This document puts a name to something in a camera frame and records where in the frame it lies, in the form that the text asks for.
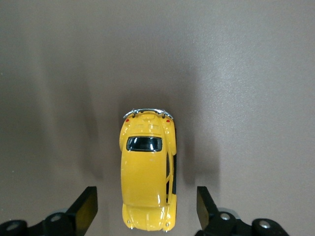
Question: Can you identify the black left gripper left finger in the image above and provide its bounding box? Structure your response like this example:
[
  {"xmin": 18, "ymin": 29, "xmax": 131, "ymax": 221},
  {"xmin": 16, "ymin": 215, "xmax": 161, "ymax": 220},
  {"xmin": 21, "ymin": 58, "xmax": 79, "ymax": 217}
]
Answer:
[{"xmin": 0, "ymin": 186, "xmax": 99, "ymax": 236}]

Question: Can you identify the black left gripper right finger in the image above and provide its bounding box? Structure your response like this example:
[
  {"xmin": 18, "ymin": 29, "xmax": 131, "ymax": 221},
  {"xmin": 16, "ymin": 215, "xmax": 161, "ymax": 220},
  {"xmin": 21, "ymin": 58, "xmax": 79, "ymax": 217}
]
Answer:
[{"xmin": 196, "ymin": 186, "xmax": 294, "ymax": 236}]

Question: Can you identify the yellow beetle toy car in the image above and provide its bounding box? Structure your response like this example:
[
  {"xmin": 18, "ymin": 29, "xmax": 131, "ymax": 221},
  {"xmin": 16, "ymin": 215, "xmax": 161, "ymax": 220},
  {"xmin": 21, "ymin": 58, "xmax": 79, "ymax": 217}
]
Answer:
[{"xmin": 119, "ymin": 107, "xmax": 178, "ymax": 232}]

